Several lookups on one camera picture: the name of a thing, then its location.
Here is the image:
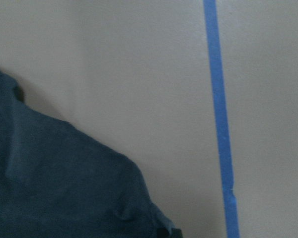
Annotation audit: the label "black printed t-shirt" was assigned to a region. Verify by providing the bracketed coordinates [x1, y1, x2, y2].
[0, 71, 182, 238]

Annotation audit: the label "blue tape grid lines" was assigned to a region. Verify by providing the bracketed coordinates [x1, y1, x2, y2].
[203, 0, 240, 238]

